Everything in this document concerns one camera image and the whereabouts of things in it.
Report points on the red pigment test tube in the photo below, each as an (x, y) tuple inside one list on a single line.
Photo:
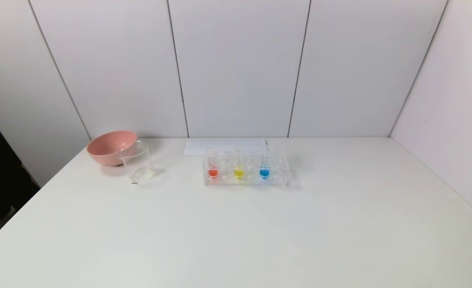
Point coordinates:
[(212, 172)]

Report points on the yellow pigment test tube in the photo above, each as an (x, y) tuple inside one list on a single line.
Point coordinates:
[(238, 173)]

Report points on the blue pigment test tube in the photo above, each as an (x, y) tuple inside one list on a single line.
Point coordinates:
[(264, 172)]

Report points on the clear acrylic test tube rack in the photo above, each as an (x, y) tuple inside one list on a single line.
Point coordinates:
[(249, 182)]

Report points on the clear plastic beaker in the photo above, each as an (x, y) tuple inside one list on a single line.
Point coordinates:
[(140, 170)]

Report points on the white paper sheet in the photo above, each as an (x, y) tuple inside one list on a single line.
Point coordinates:
[(204, 146)]

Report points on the pink plastic bowl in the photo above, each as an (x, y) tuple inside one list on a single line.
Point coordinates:
[(106, 150)]

